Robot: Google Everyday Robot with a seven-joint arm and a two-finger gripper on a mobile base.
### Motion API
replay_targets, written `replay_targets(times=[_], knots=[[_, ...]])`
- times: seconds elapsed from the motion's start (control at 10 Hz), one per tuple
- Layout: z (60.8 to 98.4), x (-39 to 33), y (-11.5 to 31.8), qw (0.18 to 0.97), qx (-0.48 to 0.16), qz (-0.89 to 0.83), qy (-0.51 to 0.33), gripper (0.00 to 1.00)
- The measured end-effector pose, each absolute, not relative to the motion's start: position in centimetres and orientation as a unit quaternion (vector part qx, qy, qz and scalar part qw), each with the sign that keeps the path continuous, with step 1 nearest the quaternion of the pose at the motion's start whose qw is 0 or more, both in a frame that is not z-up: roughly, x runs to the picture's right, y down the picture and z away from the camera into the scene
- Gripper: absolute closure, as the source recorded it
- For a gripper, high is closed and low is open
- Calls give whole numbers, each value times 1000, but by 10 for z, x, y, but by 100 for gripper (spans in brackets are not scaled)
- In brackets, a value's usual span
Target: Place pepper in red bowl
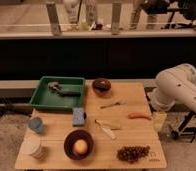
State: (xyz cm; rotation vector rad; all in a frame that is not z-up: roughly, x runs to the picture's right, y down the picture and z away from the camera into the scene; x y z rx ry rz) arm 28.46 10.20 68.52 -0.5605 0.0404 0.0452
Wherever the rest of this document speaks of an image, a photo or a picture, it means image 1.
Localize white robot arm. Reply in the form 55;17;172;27
150;63;196;113

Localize small red bowl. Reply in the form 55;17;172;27
92;78;111;96

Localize dark brown bowl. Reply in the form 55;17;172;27
64;129;94;160

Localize orange ball in bowl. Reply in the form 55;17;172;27
73;139;88;155

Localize wooden spatula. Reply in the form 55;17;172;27
95;119;122;130

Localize bunch of dark grapes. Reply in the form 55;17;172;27
117;146;150;163

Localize blue sponge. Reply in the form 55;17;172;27
73;108;87;126

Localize green plastic tray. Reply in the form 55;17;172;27
30;76;85;112

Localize grey tool in tray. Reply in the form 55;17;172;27
48;81;81;96

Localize light blue cup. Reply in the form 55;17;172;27
28;117;44;134

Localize white stacked cups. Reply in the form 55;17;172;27
21;136;43;159

